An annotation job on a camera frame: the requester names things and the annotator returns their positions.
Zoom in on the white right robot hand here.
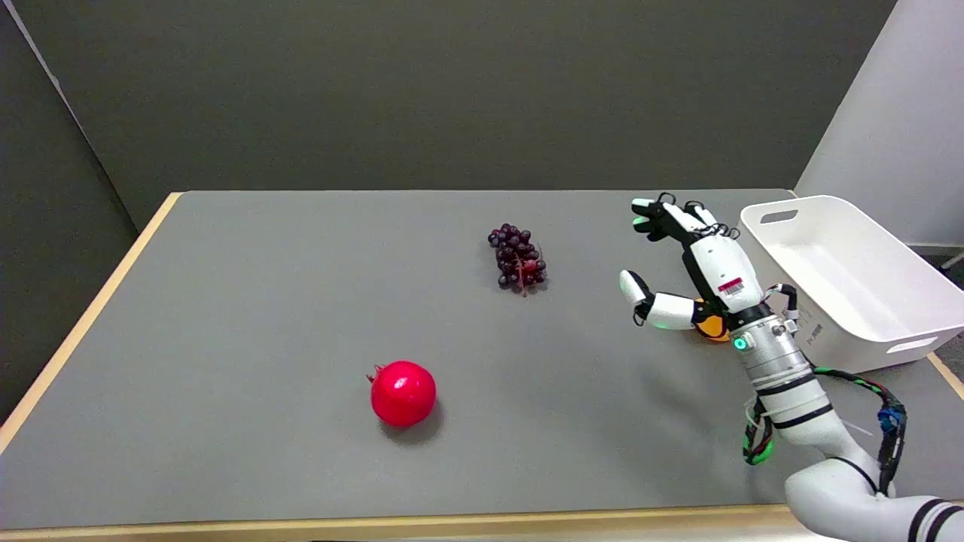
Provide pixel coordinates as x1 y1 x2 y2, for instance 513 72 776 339
619 193 778 331

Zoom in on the white plastic bin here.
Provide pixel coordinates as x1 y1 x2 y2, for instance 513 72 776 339
740 195 964 374

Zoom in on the dark purple grape bunch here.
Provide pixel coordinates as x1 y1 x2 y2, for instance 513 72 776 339
488 224 548 297

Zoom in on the red pomegranate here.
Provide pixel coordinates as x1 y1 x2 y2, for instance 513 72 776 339
367 361 438 428

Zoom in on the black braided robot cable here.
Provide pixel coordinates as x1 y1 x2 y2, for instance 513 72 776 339
743 366 908 496

